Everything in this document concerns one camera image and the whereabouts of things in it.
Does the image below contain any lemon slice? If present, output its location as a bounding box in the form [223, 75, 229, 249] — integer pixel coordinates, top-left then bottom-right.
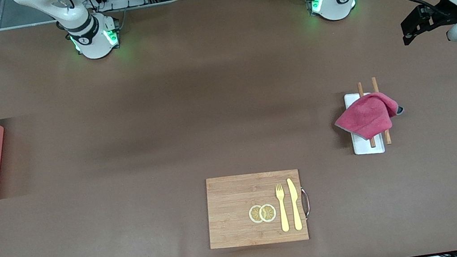
[258, 202, 278, 224]
[247, 204, 266, 225]

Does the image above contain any large table cover mat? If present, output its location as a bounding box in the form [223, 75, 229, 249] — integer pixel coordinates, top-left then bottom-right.
[0, 0, 457, 257]

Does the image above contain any white rectangular tray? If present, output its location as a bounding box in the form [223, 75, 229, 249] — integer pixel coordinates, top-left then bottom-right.
[344, 89, 386, 158]

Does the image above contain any yellow knife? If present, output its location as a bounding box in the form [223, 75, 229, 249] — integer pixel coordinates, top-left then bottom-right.
[286, 177, 304, 231]

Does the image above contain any yellow fork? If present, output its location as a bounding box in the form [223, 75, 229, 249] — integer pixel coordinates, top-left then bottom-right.
[274, 183, 291, 233]

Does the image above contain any pink microfibre cloth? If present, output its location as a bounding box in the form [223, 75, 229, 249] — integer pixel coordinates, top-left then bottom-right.
[331, 88, 408, 144]

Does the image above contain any wooden cutting board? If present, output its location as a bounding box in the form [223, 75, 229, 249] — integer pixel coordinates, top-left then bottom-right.
[200, 164, 315, 254]

